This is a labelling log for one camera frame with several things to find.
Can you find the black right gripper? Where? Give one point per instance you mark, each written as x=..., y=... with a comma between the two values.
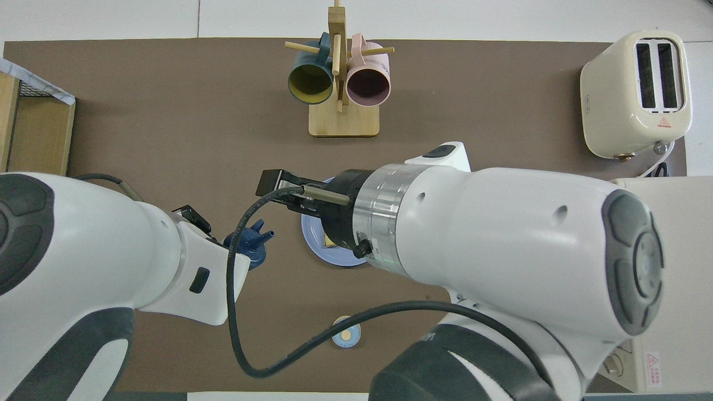
x=337, y=217

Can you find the toasted bread slice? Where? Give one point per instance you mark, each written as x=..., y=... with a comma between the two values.
x=329, y=240

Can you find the blue-capped translucent squeeze bottle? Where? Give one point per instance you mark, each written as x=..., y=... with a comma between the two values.
x=253, y=250

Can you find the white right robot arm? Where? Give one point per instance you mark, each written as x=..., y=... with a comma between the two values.
x=501, y=250

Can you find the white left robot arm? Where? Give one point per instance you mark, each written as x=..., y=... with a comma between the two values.
x=67, y=262

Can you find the periwinkle blue plate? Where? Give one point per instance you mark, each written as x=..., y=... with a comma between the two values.
x=312, y=239

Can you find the brown table mat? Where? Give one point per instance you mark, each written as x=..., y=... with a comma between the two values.
x=195, y=139

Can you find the wooden mug tree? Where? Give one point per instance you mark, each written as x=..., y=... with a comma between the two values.
x=344, y=122

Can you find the dark teal mug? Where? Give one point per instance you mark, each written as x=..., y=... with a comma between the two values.
x=310, y=83

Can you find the pink mug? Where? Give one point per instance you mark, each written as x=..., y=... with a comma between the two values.
x=367, y=83

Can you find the small blue jar wooden knob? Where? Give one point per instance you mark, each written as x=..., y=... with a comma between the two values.
x=348, y=337

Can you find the cream two-slot toaster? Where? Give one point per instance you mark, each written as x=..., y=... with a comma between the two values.
x=610, y=111

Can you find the white toaster oven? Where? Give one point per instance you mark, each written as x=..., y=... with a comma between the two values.
x=685, y=278

